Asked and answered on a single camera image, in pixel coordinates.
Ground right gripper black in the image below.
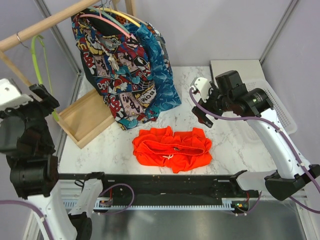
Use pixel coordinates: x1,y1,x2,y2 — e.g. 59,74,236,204
192,81,233,128

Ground orange mesh shorts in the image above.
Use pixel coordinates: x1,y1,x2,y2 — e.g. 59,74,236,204
132,126,213,174

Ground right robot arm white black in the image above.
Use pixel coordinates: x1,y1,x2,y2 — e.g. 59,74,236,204
189,70,320,201

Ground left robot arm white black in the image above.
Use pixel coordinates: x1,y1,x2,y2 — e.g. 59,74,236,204
0,78,110,240

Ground blue leaf print shorts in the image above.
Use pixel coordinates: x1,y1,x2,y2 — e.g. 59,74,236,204
136,24,181,116

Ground comic print shorts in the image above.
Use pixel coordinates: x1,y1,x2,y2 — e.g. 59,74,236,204
71,8,158,130

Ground pink clothes hanger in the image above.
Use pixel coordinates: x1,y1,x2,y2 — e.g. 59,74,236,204
79,14,131,38

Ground mint green clothes hanger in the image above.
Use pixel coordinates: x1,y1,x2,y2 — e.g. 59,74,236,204
88,6,130,35

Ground yellow clothes hanger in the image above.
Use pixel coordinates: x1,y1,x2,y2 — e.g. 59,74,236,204
99,7,148,27

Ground wooden clothes rack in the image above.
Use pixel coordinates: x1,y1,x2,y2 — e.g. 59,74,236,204
0,0,137,150

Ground grey flat box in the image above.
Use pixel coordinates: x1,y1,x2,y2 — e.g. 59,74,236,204
210,59,265,83

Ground white plastic basket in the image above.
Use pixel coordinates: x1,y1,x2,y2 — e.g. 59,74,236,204
243,79,298,135

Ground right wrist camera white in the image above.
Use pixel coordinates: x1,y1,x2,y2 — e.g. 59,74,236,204
190,77,212,103

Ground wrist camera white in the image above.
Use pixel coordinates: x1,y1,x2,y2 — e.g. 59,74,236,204
190,77,212,103
0,78,33,111

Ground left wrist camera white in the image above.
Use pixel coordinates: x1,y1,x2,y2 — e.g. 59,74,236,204
0,78,33,111

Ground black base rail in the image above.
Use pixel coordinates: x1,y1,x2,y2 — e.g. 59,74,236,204
58,172,261,201

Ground aluminium frame profile left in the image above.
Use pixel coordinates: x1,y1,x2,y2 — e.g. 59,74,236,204
34,0,82,76

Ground aluminium frame profile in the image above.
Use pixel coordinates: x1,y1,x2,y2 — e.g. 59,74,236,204
34,0,82,76
259,0,300,66

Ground white slotted cable duct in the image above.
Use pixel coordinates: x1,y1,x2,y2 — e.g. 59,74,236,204
62,197,253,210

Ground aluminium frame profile right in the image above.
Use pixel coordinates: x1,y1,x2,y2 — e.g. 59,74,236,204
259,0,300,66

